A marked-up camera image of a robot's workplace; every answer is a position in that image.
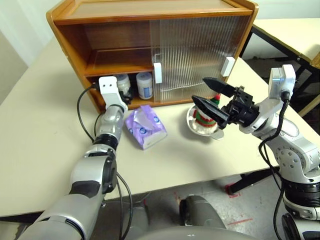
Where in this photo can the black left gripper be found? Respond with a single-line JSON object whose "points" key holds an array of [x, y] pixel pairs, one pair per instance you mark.
{"points": [[128, 97]]}

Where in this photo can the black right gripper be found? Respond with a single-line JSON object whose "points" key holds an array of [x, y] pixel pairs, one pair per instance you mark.
{"points": [[243, 112]]}

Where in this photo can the white bottle with blue label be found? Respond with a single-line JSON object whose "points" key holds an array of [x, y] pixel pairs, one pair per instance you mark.
{"points": [[123, 81], [144, 86]]}

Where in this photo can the snowman plush toy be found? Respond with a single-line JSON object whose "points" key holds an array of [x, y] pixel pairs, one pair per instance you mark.
{"points": [[203, 122]]}

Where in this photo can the ribbed clear sliding door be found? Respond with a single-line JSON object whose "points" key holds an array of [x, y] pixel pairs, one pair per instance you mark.
{"points": [[155, 37], [240, 37]]}

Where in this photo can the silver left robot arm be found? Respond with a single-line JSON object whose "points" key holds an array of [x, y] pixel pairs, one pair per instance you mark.
{"points": [[87, 170]]}

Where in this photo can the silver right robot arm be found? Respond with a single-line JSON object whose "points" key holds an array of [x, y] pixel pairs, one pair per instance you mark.
{"points": [[292, 150]]}

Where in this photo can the wooden cabinet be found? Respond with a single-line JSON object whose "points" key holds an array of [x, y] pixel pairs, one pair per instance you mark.
{"points": [[72, 47]]}

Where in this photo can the purple tissue pack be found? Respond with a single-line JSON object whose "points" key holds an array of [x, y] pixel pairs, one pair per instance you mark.
{"points": [[145, 130]]}

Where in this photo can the grey rounded robot leg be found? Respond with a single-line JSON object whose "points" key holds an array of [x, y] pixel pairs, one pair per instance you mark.
{"points": [[200, 212]]}

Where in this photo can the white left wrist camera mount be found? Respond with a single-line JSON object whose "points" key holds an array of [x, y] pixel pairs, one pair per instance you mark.
{"points": [[108, 86]]}

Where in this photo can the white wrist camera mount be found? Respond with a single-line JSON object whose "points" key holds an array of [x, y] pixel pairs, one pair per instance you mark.
{"points": [[108, 86], [287, 75]]}

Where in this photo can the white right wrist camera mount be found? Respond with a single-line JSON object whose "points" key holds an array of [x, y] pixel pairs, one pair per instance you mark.
{"points": [[287, 75]]}

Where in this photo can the black table leg frame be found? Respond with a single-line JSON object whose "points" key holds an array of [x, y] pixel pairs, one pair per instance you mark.
{"points": [[250, 178]]}

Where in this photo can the cream table with black frame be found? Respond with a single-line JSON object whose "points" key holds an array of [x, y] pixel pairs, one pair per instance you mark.
{"points": [[280, 27]]}

